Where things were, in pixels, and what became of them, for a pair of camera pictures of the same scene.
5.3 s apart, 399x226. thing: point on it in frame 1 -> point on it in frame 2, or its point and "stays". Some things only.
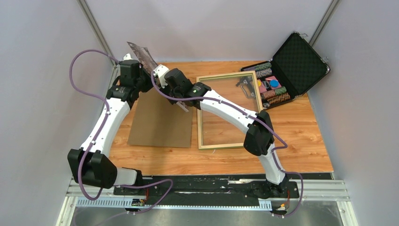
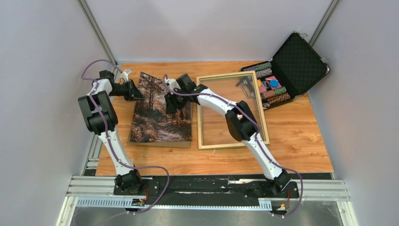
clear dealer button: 266,84 stays
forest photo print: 146,59 -> 152,121
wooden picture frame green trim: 200,133 stays
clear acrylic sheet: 217,129 stays
